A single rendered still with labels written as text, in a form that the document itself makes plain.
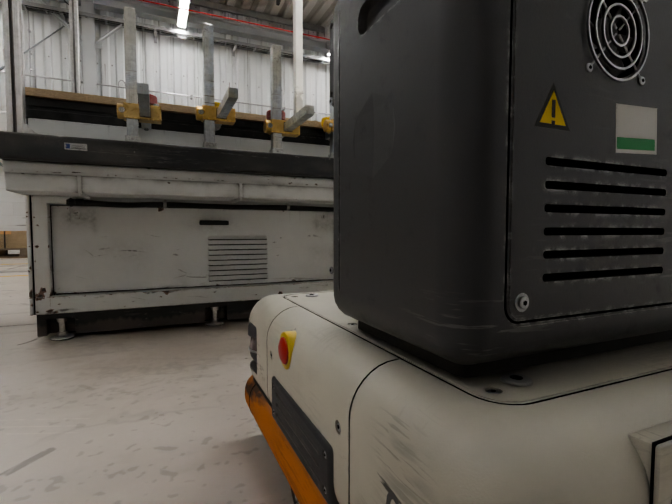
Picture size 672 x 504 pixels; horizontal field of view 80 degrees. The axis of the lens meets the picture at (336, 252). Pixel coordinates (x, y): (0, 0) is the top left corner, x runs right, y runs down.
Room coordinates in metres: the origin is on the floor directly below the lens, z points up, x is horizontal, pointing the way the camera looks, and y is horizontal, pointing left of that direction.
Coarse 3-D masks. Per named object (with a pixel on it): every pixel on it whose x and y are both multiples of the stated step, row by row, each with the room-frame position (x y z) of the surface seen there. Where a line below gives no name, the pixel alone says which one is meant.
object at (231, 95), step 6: (228, 90) 1.25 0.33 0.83; (234, 90) 1.26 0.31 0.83; (228, 96) 1.25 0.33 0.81; (234, 96) 1.26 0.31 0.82; (222, 102) 1.36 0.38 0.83; (228, 102) 1.30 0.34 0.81; (234, 102) 1.30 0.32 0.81; (222, 108) 1.37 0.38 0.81; (228, 108) 1.37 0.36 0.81; (222, 114) 1.44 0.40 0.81; (216, 126) 1.60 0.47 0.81
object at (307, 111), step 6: (306, 108) 1.35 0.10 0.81; (312, 108) 1.36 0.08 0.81; (294, 114) 1.46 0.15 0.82; (300, 114) 1.40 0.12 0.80; (306, 114) 1.36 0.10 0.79; (312, 114) 1.36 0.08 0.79; (288, 120) 1.53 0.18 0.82; (294, 120) 1.46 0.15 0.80; (300, 120) 1.43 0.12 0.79; (288, 126) 1.53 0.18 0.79; (294, 126) 1.51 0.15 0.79
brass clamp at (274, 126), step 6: (270, 120) 1.57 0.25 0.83; (276, 120) 1.56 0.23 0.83; (282, 120) 1.57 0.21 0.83; (264, 126) 1.58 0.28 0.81; (270, 126) 1.55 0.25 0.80; (276, 126) 1.56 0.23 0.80; (282, 126) 1.57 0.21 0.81; (264, 132) 1.58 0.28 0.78; (270, 132) 1.57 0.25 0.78; (276, 132) 1.57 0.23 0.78; (282, 132) 1.57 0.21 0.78; (288, 132) 1.58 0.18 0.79; (294, 132) 1.59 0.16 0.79
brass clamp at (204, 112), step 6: (198, 108) 1.45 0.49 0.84; (204, 108) 1.46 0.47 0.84; (210, 108) 1.47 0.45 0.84; (216, 108) 1.47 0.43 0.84; (198, 114) 1.45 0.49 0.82; (204, 114) 1.46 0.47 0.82; (210, 114) 1.47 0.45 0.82; (216, 114) 1.47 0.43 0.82; (228, 114) 1.49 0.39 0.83; (234, 114) 1.50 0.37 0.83; (198, 120) 1.48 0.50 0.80; (216, 120) 1.48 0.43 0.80; (222, 120) 1.48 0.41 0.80; (228, 120) 1.49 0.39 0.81; (234, 120) 1.50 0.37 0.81
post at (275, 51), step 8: (272, 48) 1.57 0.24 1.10; (280, 48) 1.58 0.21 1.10; (272, 56) 1.57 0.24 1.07; (280, 56) 1.58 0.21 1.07; (272, 64) 1.57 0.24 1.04; (280, 64) 1.58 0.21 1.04; (272, 72) 1.57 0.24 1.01; (280, 72) 1.58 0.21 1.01; (272, 80) 1.57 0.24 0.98; (280, 80) 1.58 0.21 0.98; (272, 88) 1.57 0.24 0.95; (280, 88) 1.58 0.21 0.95; (272, 96) 1.57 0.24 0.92; (280, 96) 1.58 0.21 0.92; (272, 104) 1.57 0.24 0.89; (280, 104) 1.58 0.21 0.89; (272, 112) 1.57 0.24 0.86; (280, 112) 1.58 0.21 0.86; (272, 136) 1.57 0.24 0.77; (280, 136) 1.58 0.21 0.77; (272, 144) 1.58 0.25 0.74; (280, 144) 1.58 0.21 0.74
